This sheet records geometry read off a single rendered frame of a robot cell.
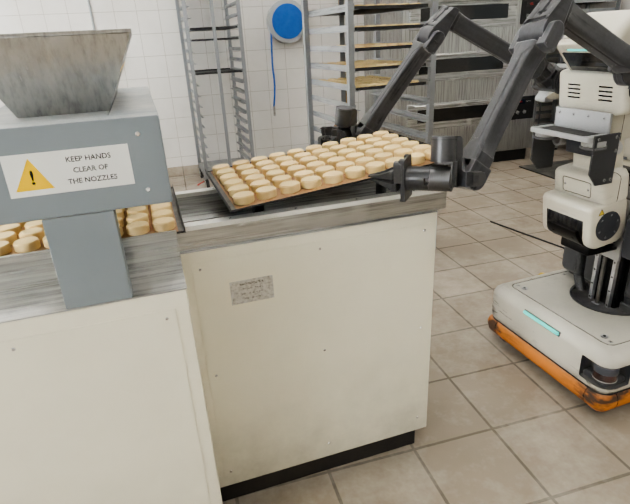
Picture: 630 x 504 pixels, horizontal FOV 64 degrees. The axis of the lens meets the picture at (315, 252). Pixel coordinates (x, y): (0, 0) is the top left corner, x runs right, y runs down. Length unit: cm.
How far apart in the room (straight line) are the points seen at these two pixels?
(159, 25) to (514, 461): 477
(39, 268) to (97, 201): 27
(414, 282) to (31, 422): 98
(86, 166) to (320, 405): 95
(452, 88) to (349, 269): 397
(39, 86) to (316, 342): 89
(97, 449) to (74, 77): 76
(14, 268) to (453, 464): 138
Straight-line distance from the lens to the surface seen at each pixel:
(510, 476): 182
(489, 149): 126
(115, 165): 96
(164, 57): 547
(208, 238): 122
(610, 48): 156
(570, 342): 203
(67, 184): 97
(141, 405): 118
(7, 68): 106
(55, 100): 107
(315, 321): 138
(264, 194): 118
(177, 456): 128
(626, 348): 201
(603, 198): 190
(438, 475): 177
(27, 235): 127
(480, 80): 533
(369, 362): 152
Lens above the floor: 129
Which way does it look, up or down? 23 degrees down
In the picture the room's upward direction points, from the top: 3 degrees counter-clockwise
